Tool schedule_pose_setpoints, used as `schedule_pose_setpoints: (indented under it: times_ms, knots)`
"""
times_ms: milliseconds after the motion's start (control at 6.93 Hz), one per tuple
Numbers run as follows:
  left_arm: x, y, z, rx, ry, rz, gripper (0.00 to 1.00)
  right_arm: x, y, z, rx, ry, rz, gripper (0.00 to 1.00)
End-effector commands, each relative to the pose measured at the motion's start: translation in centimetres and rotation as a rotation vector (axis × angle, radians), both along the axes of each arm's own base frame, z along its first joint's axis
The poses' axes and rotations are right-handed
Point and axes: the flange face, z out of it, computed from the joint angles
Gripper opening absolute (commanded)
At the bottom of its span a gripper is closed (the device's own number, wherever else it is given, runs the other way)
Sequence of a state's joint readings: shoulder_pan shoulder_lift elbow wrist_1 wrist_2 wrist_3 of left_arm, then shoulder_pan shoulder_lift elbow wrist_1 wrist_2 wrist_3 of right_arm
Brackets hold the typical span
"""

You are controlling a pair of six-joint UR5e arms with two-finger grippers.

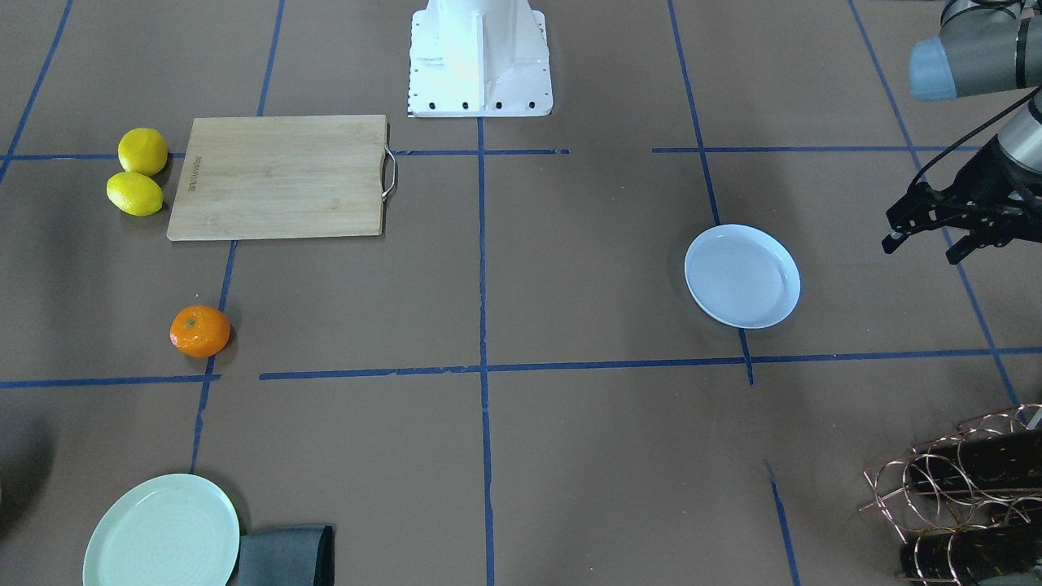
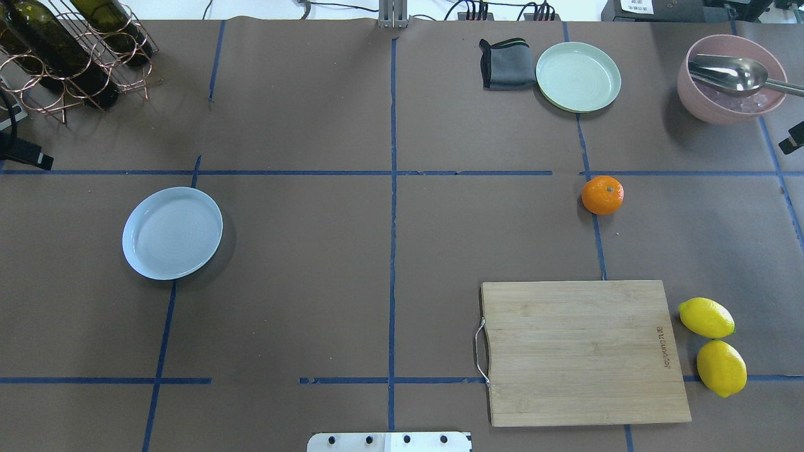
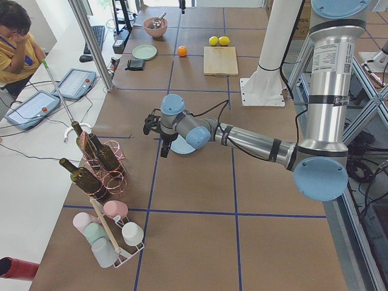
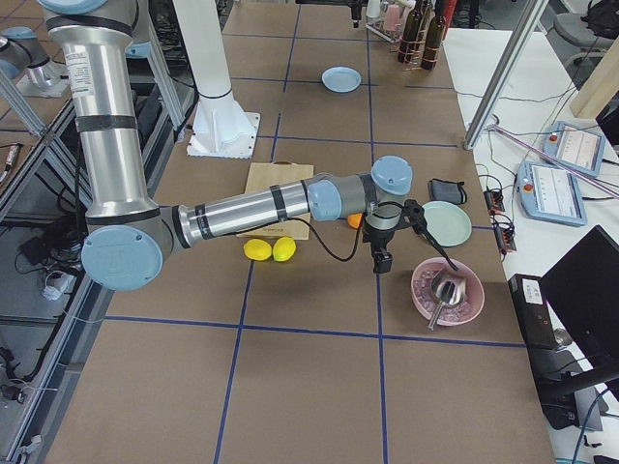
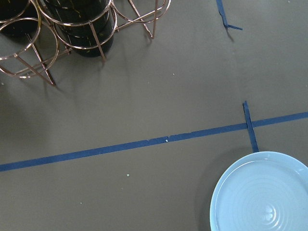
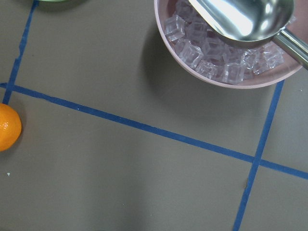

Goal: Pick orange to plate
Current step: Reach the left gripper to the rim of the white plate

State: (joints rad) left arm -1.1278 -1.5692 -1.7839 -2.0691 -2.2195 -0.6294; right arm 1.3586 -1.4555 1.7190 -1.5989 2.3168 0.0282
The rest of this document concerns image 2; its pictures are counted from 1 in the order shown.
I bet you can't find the light blue plate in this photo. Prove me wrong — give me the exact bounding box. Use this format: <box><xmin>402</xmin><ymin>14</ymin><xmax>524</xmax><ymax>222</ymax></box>
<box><xmin>121</xmin><ymin>186</ymin><xmax>224</xmax><ymax>281</ymax></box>

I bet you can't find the orange fruit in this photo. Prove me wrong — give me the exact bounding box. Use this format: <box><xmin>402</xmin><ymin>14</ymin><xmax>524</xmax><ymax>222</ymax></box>
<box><xmin>580</xmin><ymin>175</ymin><xmax>625</xmax><ymax>215</ymax></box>

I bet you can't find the mint green plate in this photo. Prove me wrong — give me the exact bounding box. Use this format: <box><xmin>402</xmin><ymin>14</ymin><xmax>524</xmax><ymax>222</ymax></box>
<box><xmin>535</xmin><ymin>42</ymin><xmax>621</xmax><ymax>114</ymax></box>

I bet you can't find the metal scoop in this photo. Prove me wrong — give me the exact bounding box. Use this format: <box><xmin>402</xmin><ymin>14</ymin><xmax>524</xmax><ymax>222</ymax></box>
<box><xmin>687</xmin><ymin>54</ymin><xmax>803</xmax><ymax>97</ymax></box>

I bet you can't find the pink bowl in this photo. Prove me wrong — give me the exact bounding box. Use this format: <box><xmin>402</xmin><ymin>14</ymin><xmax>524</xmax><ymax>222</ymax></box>
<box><xmin>676</xmin><ymin>34</ymin><xmax>789</xmax><ymax>125</ymax></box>

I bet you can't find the dark green wine bottle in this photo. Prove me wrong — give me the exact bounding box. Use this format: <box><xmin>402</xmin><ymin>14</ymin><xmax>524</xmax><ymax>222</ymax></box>
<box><xmin>2</xmin><ymin>1</ymin><xmax>119</xmax><ymax>110</ymax></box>

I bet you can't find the upper yellow lemon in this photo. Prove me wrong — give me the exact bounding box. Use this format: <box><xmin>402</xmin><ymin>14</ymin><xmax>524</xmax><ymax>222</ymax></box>
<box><xmin>678</xmin><ymin>297</ymin><xmax>736</xmax><ymax>340</ymax></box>

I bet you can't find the yellow lemon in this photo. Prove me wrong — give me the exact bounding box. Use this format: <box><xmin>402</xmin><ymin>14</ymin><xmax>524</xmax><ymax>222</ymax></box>
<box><xmin>695</xmin><ymin>340</ymin><xmax>747</xmax><ymax>398</ymax></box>
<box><xmin>678</xmin><ymin>297</ymin><xmax>736</xmax><ymax>340</ymax></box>

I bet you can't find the lower yellow lemon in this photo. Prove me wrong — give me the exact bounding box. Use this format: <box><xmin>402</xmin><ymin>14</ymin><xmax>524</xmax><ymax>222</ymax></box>
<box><xmin>695</xmin><ymin>340</ymin><xmax>747</xmax><ymax>398</ymax></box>

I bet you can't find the folded grey cloth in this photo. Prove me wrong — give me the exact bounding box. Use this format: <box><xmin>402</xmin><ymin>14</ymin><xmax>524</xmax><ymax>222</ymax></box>
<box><xmin>479</xmin><ymin>38</ymin><xmax>537</xmax><ymax>91</ymax></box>

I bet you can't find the wooden cutting board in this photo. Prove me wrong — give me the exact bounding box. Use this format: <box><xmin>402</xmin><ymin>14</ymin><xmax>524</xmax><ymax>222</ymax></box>
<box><xmin>477</xmin><ymin>280</ymin><xmax>692</xmax><ymax>428</ymax></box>

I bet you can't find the copper wire bottle rack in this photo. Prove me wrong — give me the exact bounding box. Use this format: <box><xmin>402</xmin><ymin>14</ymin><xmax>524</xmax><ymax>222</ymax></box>
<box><xmin>2</xmin><ymin>1</ymin><xmax>164</xmax><ymax>116</ymax></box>

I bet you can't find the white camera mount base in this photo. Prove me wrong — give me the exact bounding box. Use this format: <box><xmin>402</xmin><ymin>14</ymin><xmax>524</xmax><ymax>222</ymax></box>
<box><xmin>307</xmin><ymin>431</ymin><xmax>473</xmax><ymax>451</ymax></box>

